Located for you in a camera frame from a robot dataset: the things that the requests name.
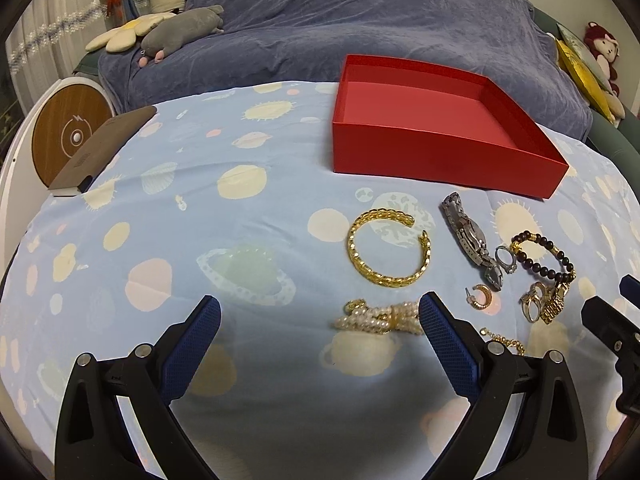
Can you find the black bead bracelet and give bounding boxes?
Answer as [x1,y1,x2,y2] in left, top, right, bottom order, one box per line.
[508,230,577,283]

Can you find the gold chain bracelet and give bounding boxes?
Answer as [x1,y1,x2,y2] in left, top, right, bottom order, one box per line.
[478,326,527,357]

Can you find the gold ring cluster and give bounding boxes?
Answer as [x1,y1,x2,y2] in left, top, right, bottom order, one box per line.
[520,282,547,323]

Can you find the silver ring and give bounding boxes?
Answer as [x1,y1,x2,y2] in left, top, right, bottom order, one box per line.
[494,244,519,276]

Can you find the gold hoop earring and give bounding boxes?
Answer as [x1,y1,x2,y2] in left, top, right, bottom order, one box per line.
[465,284,492,310]

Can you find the pearl bracelet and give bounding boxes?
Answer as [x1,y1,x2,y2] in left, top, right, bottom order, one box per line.
[331,298,426,337]

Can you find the gold cuff bangle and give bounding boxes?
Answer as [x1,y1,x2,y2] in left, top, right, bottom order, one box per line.
[346,208,434,288]

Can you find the green sofa armrest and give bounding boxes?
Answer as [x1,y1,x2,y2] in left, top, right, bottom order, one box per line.
[529,6,640,172]

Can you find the planet print blue cloth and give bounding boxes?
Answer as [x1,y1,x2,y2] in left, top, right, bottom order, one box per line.
[1,82,639,479]

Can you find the gold cushion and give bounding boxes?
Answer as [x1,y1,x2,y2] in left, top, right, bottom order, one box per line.
[555,40,616,124]

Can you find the red monkey plush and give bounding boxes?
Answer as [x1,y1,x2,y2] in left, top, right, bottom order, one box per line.
[584,22,620,96]

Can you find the brown leather pouch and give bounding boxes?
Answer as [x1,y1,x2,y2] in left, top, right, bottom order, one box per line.
[49,105,157,197]

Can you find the red cardboard tray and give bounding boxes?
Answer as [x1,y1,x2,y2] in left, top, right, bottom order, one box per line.
[332,54,568,200]

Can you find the cream flower plush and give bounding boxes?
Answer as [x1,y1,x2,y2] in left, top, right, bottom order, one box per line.
[85,12,175,53]

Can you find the grey plush toy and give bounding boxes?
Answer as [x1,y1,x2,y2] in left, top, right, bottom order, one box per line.
[138,4,224,67]

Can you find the white sheer curtain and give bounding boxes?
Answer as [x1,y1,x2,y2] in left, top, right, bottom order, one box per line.
[6,0,110,113]

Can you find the blue velvet bed cover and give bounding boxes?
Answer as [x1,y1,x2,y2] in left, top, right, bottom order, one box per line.
[99,0,592,140]

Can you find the round wooden wireless charger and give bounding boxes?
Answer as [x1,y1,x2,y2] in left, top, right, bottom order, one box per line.
[32,78,114,186]

